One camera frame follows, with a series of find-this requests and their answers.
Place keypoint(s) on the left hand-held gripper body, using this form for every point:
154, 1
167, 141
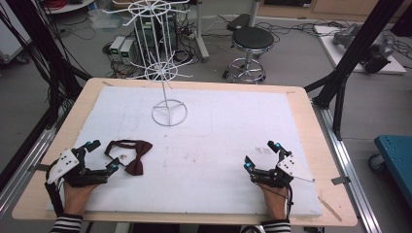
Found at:
75, 174

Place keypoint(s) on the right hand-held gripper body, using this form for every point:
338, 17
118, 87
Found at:
282, 173

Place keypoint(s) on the dark red bow tie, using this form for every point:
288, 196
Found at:
137, 158

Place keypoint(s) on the person's left hand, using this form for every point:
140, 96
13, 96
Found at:
77, 199

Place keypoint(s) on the person's right hand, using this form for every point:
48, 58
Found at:
275, 200

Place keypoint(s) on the grey tape strip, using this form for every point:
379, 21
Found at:
340, 180
39, 167

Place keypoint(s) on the white foam mat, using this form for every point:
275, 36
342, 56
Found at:
200, 155

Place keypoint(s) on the thin wooden stick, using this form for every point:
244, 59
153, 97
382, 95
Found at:
329, 208

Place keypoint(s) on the grey bench power supply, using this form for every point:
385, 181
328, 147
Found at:
127, 51
116, 47

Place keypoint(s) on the black round stool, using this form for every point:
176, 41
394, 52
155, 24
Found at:
252, 40

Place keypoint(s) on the white floor board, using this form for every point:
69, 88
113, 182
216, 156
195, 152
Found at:
336, 55

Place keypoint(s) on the blue cart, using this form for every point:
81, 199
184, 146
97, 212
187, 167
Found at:
396, 161

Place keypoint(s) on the black flat box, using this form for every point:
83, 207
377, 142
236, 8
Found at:
238, 22

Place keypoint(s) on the computer tower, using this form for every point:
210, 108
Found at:
158, 30

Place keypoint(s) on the grey machine on board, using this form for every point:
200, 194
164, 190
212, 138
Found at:
372, 48

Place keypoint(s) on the aluminium rail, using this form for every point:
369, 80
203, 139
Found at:
348, 168
27, 168

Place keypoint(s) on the black metal frame strut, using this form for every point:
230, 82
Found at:
356, 55
42, 45

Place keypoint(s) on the grey metal stand post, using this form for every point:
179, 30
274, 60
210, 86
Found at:
201, 32

